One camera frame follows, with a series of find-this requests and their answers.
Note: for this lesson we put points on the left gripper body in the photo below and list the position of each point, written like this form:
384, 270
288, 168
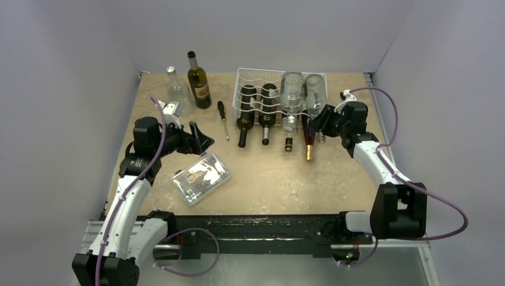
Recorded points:
175, 140

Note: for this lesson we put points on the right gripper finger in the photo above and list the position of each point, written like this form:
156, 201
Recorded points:
328, 112
318, 124

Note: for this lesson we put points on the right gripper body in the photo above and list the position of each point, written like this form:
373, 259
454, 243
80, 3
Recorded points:
327, 121

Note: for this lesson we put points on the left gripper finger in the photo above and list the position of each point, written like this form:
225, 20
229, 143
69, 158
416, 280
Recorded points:
193, 140
201, 142

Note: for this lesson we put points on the tall clear bottle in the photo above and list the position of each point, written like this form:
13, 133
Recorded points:
316, 95

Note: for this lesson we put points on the clear bottle silver cap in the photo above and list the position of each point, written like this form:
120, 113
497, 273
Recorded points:
178, 90

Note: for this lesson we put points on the dark labelled wine bottle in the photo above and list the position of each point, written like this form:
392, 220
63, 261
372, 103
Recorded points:
197, 78

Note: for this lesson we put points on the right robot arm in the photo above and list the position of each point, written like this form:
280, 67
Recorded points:
399, 208

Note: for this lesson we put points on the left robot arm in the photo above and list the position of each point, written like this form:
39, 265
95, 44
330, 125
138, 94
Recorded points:
117, 253

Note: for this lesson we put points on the red bottle gold foil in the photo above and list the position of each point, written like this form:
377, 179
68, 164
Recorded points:
309, 136

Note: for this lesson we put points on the small dark bottle gold cap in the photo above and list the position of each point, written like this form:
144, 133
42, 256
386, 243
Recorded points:
288, 144

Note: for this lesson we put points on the dark green lower bottle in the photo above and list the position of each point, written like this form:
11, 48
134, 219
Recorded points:
246, 119

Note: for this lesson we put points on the dark bottle silver collar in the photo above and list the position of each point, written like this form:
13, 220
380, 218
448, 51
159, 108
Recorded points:
267, 118

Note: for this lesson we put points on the clear plastic parts box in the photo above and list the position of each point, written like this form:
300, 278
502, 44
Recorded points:
201, 178

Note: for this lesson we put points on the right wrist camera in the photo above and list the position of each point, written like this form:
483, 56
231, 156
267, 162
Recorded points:
346, 97

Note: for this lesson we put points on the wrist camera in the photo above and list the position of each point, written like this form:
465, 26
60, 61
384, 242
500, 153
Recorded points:
346, 97
172, 111

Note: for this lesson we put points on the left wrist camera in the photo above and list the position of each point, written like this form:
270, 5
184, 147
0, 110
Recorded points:
172, 111

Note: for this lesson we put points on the black handled screwdriver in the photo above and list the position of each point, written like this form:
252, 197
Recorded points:
221, 109

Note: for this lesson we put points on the white wire wine rack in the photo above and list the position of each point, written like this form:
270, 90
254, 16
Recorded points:
258, 78

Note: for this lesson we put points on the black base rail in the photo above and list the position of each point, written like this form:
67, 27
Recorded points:
318, 235

